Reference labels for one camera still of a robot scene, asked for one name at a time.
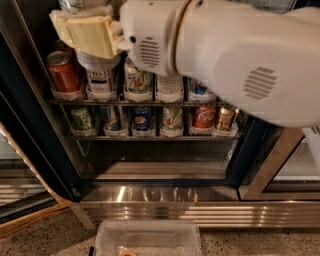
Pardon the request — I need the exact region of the clear plastic bin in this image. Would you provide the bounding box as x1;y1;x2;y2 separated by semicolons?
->
90;220;202;256

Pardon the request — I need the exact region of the gold can lower shelf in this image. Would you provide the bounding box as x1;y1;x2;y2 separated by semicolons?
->
215;107;236;132

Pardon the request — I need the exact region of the pepsi can lower shelf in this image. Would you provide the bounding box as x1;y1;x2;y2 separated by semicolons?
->
133;107;153;131

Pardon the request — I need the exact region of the blue can lower shelf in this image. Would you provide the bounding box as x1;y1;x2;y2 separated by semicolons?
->
100;106;121;131

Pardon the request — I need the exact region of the top wire shelf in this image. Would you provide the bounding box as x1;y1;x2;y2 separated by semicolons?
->
49;99;233;108

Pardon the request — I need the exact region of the red coca-cola can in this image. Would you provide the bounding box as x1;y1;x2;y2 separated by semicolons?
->
192;106;216;129

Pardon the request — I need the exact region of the front tea bottle white cap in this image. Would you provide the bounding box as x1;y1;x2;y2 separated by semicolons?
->
76;50;120;93

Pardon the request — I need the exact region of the orange soda can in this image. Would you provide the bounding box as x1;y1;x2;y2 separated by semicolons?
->
46;51;80;93
55;40;77;61

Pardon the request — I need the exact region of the lower wire shelf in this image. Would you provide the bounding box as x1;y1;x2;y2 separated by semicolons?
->
68;133;240;141

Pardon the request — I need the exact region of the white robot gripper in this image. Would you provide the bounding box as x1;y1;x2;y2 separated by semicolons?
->
49;0;189;76

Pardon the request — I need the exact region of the front orange soda can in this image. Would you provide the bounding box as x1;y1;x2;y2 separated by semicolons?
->
46;51;80;93

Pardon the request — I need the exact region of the front silver energy drink can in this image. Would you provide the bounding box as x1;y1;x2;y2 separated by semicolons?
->
191;79;209;95

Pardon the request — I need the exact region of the green can lower shelf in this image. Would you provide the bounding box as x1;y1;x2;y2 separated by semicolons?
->
71;106;94;131

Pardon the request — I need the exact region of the right fridge sliding door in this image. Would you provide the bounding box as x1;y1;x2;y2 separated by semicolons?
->
238;128;320;201

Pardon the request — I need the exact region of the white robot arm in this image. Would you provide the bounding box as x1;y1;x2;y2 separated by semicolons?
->
49;0;320;128

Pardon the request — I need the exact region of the wire shelf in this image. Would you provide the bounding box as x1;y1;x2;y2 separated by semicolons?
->
49;99;233;108
68;133;240;141

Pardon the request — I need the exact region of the front clear water bottle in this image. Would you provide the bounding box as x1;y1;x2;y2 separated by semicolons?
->
157;75;183;94

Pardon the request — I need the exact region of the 7up can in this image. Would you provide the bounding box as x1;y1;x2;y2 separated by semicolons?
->
58;0;110;14
124;57;151;94

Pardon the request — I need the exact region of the open fridge glass door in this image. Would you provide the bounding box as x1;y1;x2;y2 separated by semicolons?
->
0;89;73;234

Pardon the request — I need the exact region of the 7up can lower shelf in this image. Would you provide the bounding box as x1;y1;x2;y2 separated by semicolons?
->
161;107;183;131

